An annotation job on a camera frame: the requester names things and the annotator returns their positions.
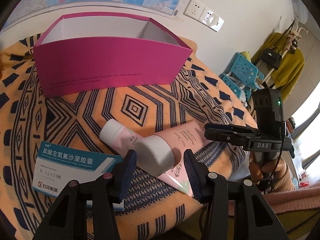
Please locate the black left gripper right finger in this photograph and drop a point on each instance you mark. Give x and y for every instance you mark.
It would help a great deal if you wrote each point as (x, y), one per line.
(253, 216)

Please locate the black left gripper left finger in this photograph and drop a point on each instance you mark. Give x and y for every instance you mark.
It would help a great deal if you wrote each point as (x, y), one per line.
(67, 219)

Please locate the white blue medicine box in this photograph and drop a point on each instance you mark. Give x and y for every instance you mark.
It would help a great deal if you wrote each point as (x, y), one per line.
(57, 165)

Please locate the small pink tube white cap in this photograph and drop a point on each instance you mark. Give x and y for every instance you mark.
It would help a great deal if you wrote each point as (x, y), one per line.
(122, 139)

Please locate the pink sweater forearm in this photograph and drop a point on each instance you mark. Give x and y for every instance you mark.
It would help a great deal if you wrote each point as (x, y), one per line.
(285, 198)

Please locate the person's right hand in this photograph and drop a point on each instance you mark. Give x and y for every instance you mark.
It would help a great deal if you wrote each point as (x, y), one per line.
(256, 172)

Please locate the orange patterned tablecloth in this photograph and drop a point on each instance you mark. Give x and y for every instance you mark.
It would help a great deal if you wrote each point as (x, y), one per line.
(28, 118)

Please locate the mustard yellow coat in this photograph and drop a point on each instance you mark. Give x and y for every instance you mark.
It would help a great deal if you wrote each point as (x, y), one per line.
(290, 69)

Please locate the black handbag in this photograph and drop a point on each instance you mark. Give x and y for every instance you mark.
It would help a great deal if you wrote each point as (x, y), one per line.
(271, 57)

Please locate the white coat rack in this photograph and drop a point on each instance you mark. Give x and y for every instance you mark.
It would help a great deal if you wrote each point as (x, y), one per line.
(288, 42)

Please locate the magenta cardboard box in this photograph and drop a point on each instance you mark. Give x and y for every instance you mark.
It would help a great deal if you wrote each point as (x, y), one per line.
(96, 50)

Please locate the white wall switch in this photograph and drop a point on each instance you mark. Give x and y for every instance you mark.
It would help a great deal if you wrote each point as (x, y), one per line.
(211, 19)

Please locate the white wall socket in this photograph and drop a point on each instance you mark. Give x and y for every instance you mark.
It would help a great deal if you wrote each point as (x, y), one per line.
(194, 9)

